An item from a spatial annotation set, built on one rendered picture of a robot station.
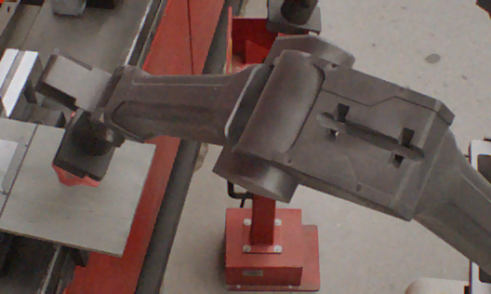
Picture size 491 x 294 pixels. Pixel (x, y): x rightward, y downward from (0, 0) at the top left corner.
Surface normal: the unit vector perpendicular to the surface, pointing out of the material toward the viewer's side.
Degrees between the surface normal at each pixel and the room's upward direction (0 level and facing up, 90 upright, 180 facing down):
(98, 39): 0
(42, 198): 0
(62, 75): 36
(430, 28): 0
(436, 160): 62
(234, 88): 54
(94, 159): 29
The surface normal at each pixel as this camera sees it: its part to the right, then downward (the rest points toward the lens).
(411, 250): 0.00, -0.58
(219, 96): -0.80, -0.44
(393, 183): -0.32, -0.28
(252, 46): 0.57, -0.46
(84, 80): 0.24, -0.03
